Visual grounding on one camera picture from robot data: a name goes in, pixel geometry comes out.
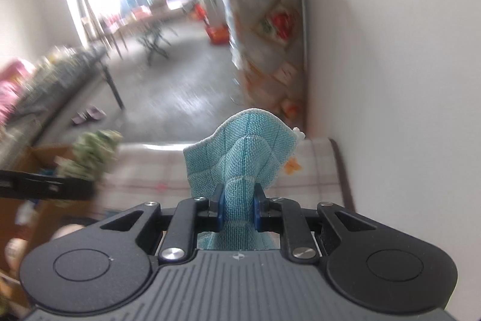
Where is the low folding table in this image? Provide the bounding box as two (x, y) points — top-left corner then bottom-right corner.
(100, 7), (196, 54)

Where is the sofa bed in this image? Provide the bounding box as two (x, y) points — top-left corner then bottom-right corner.
(0, 45), (126, 147)

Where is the pink quilt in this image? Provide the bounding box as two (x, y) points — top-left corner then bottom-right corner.
(0, 58), (34, 122)

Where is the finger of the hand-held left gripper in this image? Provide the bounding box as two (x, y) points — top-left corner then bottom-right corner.
(0, 170), (94, 200)

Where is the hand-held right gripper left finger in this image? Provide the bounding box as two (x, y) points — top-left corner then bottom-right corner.
(90, 184), (226, 263)

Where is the teal microfibre cloth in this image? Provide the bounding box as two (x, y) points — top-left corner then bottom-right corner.
(183, 110), (304, 252)

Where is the red bag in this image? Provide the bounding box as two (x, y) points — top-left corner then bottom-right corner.
(205, 24), (230, 45)

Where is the folding stool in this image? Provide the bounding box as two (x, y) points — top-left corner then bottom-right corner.
(138, 26), (171, 66)

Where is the green fuzzy cloth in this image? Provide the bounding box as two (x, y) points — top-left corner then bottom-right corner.
(60, 131), (123, 182)

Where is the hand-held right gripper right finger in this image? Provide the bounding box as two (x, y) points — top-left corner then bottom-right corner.
(253, 184), (380, 263)

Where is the brown cardboard box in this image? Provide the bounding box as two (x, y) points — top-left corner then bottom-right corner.
(0, 144), (96, 310)

